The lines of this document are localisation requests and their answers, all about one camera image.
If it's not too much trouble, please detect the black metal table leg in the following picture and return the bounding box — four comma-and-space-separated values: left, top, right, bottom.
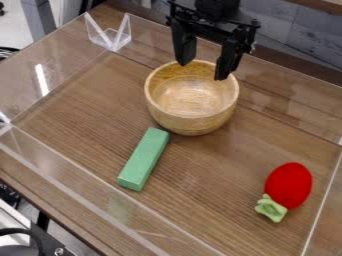
36, 212, 49, 231

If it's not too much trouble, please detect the black cable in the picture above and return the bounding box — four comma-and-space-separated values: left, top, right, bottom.
0, 227, 45, 256

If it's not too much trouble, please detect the clear acrylic corner bracket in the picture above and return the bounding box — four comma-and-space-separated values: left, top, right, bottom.
84, 12, 132, 52

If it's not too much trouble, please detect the red plush strawberry toy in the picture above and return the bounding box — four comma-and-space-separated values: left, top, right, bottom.
255, 162, 312, 223

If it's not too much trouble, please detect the light brown wooden bowl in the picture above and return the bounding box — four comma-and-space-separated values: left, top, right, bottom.
144, 60, 239, 136

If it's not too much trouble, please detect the green rectangular stick block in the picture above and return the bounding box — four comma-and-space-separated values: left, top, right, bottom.
117, 128, 169, 191

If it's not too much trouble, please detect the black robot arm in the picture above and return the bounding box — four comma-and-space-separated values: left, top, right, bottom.
167, 0, 260, 81

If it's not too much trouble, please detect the clear acrylic tray wall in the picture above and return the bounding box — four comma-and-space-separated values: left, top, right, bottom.
0, 16, 342, 256

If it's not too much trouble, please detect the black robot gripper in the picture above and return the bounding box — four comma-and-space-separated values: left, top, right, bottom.
167, 0, 260, 81

